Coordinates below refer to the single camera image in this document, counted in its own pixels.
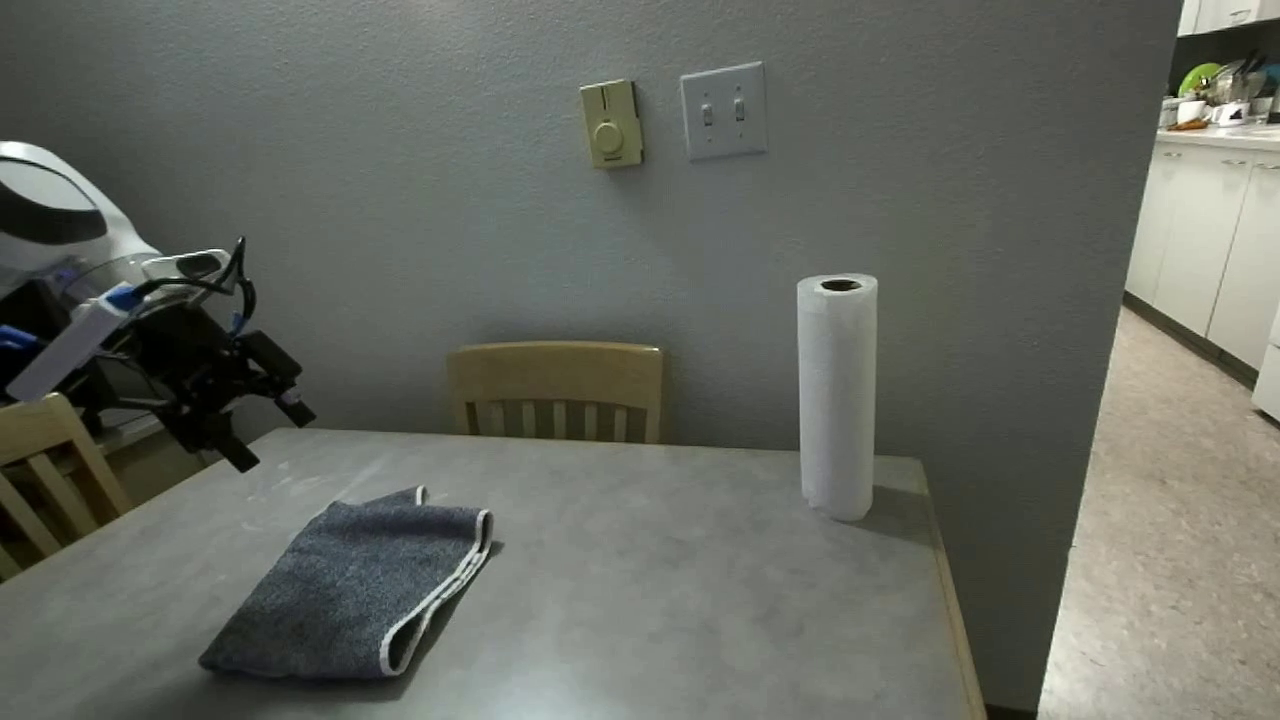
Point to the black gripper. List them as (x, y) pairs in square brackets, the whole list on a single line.
[(187, 366)]

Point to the dark blue striped towel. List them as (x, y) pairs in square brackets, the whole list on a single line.
[(346, 585)]

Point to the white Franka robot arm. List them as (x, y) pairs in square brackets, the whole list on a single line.
[(52, 240)]

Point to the white paper towel roll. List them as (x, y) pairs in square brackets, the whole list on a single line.
[(836, 400)]

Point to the wooden chair with slatted back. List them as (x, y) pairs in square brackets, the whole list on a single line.
[(560, 383), (52, 464)]

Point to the white lower kitchen cabinet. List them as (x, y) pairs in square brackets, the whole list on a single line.
[(1205, 240)]

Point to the white kitchen cabinet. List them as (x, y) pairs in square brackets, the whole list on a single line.
[(1225, 12), (1205, 240)]

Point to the green bowl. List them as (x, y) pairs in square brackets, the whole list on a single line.
[(1198, 76)]

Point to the white upper kitchen cabinet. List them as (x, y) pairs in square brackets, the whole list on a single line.
[(1225, 12)]

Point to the beige wall thermostat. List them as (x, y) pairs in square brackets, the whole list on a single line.
[(614, 120)]

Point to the white double light switch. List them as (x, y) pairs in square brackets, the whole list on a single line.
[(722, 112)]

